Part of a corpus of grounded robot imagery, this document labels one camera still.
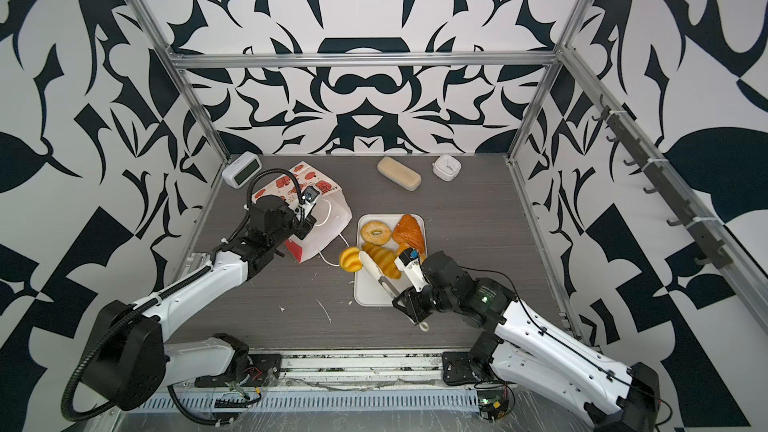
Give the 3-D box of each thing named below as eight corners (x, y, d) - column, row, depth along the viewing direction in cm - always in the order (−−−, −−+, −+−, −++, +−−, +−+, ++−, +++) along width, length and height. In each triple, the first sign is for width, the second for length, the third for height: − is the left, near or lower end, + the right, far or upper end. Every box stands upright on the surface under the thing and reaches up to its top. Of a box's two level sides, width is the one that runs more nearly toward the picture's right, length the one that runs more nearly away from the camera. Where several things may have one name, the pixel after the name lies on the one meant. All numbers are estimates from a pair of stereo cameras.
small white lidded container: (427, 169, 117) (428, 164, 115) (443, 155, 122) (444, 151, 120) (449, 184, 112) (450, 180, 110) (466, 169, 117) (467, 165, 115)
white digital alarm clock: (227, 186, 112) (219, 173, 107) (253, 163, 120) (247, 150, 114) (238, 191, 111) (231, 179, 105) (264, 168, 118) (258, 155, 113)
